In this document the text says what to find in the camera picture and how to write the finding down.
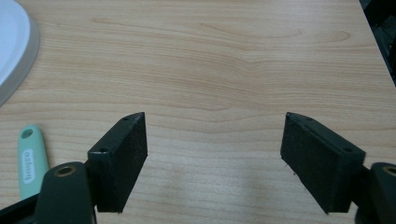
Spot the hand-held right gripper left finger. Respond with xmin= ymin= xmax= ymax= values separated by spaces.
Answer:
xmin=87 ymin=111 xmax=149 ymax=214

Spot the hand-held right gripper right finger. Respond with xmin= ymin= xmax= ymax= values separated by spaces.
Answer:
xmin=279 ymin=111 xmax=366 ymax=215

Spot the dark metal stand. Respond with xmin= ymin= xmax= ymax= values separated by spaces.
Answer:
xmin=358 ymin=0 xmax=396 ymax=85

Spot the white plate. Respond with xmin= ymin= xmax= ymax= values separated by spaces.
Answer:
xmin=0 ymin=0 xmax=41 ymax=107

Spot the mint green tool handle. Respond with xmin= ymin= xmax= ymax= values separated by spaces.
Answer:
xmin=17 ymin=124 xmax=50 ymax=201

